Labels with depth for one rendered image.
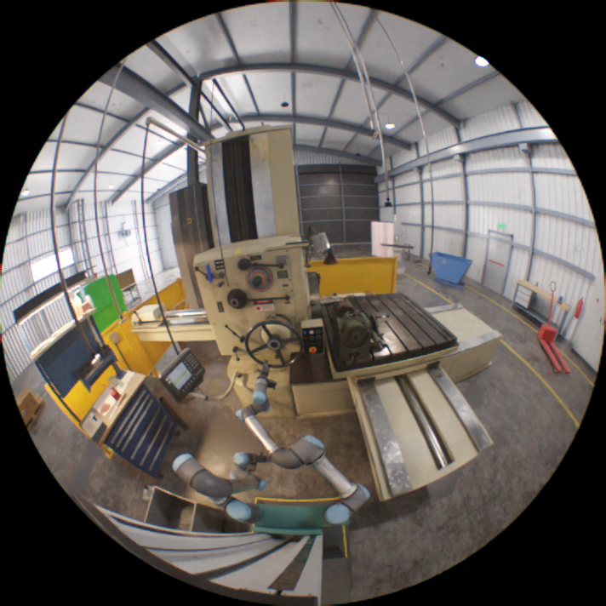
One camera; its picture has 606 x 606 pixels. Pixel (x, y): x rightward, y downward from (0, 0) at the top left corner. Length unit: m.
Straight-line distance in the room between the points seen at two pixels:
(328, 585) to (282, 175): 2.80
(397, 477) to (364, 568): 1.10
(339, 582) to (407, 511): 1.12
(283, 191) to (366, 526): 3.08
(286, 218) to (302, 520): 2.31
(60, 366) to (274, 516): 2.05
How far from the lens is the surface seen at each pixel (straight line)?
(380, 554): 2.10
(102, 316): 4.65
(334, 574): 1.21
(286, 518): 1.36
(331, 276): 3.79
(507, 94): 8.77
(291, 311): 1.30
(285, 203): 1.83
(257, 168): 1.94
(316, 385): 1.87
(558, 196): 7.57
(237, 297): 1.26
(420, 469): 1.45
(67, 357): 2.24
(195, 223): 2.11
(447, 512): 2.31
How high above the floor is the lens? 1.99
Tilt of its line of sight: 24 degrees down
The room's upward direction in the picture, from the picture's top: 5 degrees counter-clockwise
